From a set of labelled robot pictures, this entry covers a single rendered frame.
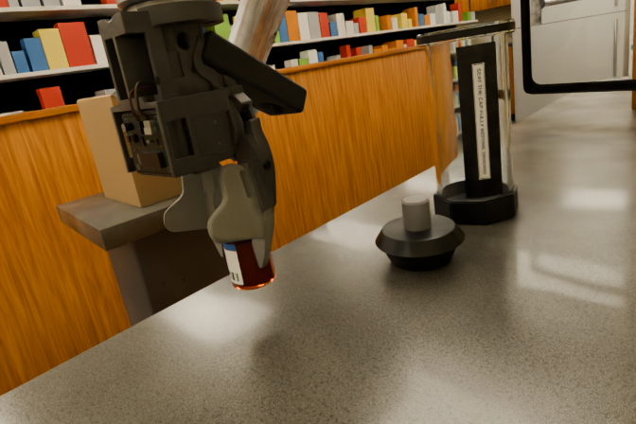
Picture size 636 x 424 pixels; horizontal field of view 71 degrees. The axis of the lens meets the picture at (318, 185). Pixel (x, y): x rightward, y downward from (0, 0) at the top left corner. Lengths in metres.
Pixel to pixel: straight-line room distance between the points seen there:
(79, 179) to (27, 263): 0.39
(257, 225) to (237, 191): 0.03
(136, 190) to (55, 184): 1.26
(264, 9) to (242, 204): 0.57
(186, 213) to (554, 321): 0.31
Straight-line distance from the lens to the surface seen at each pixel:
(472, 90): 0.53
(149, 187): 0.92
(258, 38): 0.90
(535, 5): 1.22
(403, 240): 0.45
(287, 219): 2.81
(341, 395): 0.33
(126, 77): 0.35
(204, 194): 0.41
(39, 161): 2.13
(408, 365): 0.35
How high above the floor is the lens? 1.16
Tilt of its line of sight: 15 degrees down
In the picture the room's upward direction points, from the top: 9 degrees counter-clockwise
